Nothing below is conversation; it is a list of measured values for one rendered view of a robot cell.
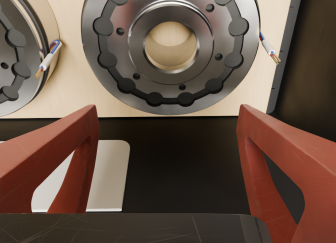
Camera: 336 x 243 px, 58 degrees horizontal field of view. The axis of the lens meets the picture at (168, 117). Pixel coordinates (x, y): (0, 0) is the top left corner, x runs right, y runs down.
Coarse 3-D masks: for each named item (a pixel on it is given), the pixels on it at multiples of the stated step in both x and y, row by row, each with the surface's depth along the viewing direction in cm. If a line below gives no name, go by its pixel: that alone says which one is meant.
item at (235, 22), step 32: (96, 0) 16; (128, 0) 16; (160, 0) 16; (192, 0) 16; (224, 0) 16; (96, 32) 17; (224, 32) 17; (256, 32) 17; (96, 64) 18; (128, 64) 18; (224, 64) 18; (128, 96) 19; (160, 96) 20; (192, 96) 20; (224, 96) 19
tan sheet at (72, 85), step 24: (48, 0) 19; (72, 0) 19; (264, 0) 19; (288, 0) 19; (72, 24) 20; (168, 24) 20; (264, 24) 20; (72, 48) 21; (72, 72) 22; (264, 72) 22; (48, 96) 23; (72, 96) 23; (96, 96) 23; (240, 96) 23; (264, 96) 23
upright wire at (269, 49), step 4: (260, 32) 18; (260, 36) 18; (260, 40) 18; (264, 40) 17; (264, 44) 17; (268, 44) 17; (264, 48) 17; (268, 48) 16; (272, 48) 16; (268, 52) 16; (272, 52) 16; (272, 56) 16; (276, 56) 16
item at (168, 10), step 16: (176, 0) 16; (144, 16) 16; (160, 16) 16; (176, 16) 16; (192, 16) 16; (128, 32) 17; (144, 32) 16; (208, 32) 16; (128, 48) 17; (144, 48) 17; (208, 48) 17; (144, 64) 17; (192, 64) 17; (160, 80) 18; (176, 80) 18
